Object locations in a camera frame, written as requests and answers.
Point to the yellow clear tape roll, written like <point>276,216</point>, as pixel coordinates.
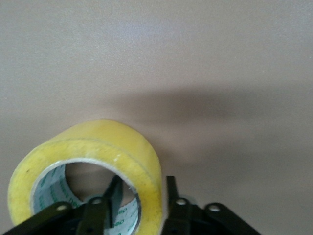
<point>97,147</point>

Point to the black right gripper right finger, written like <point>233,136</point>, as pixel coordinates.
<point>181,215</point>

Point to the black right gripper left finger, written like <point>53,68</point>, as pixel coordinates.
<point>95,215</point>

